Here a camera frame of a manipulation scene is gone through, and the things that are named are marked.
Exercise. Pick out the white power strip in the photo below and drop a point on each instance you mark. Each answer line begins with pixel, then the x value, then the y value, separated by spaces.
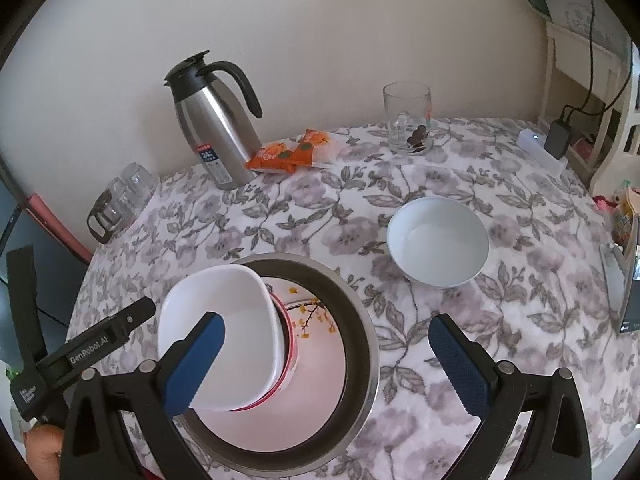
pixel 532 146

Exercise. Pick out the pink board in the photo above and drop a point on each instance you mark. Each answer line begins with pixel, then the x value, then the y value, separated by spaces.
pixel 57 227

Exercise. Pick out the black rim ginkgo plate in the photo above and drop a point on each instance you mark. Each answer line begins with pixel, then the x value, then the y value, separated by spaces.
pixel 310 400

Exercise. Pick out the strawberry print bowl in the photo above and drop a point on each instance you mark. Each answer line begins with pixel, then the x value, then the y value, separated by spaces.
pixel 291 355

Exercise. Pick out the stainless steel thermos jug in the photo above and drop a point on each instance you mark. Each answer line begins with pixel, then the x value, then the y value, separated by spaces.
pixel 212 125

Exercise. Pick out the black charger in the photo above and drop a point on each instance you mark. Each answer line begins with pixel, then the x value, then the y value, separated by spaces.
pixel 558 139

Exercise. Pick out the orange snack packet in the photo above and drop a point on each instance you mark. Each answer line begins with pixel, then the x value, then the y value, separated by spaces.
pixel 310 147
pixel 267 157

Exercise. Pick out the white square bowl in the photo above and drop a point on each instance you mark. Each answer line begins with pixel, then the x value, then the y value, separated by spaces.
pixel 235 310

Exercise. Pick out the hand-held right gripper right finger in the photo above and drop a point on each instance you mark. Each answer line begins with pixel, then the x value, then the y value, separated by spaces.
pixel 457 365

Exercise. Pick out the grey patterned cushion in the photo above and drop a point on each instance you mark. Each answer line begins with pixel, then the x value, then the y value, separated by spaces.
pixel 585 7

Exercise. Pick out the stainless steel basin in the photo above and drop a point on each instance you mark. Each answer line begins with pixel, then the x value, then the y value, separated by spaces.
pixel 357 345

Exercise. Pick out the small white round bowl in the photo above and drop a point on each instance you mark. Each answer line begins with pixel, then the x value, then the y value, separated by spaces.
pixel 437 240

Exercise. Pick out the white wooden furniture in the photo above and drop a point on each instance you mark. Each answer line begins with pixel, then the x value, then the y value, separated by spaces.
pixel 565 60

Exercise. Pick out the dark blue cabinet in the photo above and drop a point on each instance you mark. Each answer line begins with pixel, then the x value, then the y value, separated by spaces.
pixel 45 270

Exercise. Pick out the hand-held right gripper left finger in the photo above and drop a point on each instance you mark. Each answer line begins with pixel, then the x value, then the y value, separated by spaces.
pixel 195 365

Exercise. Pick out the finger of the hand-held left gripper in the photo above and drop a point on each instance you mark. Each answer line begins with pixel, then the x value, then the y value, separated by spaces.
pixel 132 317

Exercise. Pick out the person's left hand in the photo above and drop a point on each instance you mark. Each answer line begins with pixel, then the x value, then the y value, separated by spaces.
pixel 44 447

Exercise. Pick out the grey floral tablecloth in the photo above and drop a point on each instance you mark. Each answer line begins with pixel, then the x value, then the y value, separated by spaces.
pixel 500 210

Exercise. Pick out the clear glass mug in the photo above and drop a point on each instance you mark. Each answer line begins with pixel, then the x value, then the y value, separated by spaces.
pixel 407 115

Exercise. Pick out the colourful small package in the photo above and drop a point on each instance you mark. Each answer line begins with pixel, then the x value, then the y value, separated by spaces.
pixel 620 210

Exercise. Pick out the clear drinking glass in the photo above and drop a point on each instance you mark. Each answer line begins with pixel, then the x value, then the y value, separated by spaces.
pixel 117 195
pixel 140 182

